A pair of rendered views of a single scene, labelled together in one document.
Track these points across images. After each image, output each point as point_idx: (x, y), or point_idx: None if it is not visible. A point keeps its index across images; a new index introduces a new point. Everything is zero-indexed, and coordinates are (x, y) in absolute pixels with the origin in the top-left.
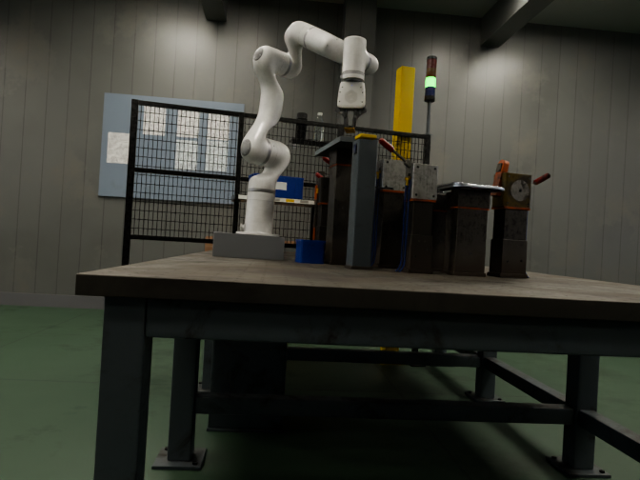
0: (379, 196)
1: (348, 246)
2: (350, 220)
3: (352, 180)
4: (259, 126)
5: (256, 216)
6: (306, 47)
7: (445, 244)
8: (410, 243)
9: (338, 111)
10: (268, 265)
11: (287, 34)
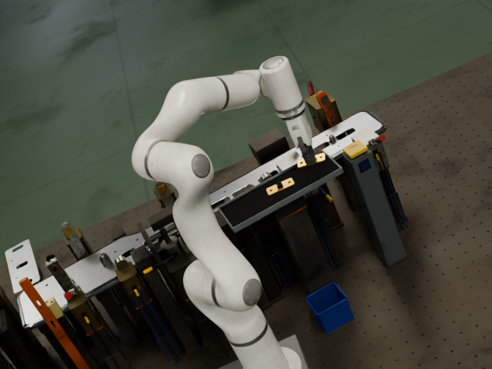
0: (307, 203)
1: (388, 249)
2: (384, 226)
3: (371, 193)
4: (235, 254)
5: (281, 350)
6: (222, 110)
7: (348, 189)
8: (399, 198)
9: (306, 150)
10: (460, 304)
11: (194, 112)
